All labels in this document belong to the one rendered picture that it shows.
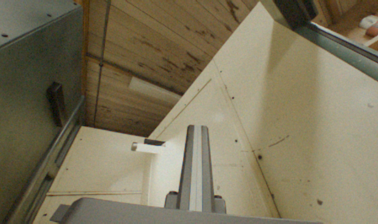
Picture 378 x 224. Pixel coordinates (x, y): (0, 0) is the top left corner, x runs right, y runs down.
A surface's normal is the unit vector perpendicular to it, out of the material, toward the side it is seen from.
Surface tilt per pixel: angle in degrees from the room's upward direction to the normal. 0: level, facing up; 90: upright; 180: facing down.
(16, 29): 90
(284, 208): 90
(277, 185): 90
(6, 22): 90
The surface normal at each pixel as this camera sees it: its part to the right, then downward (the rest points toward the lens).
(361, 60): -0.83, -0.29
